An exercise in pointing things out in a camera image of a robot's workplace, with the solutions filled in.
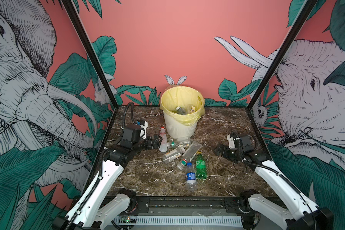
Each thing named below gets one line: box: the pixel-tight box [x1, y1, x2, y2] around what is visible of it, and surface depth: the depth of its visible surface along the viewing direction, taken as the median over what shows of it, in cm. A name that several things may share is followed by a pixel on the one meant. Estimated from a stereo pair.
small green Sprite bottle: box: [195, 151, 208, 180], surface depth 86 cm
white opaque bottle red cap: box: [158, 126, 168, 153], surface depth 97 cm
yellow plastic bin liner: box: [159, 85, 206, 126], surface depth 94 cm
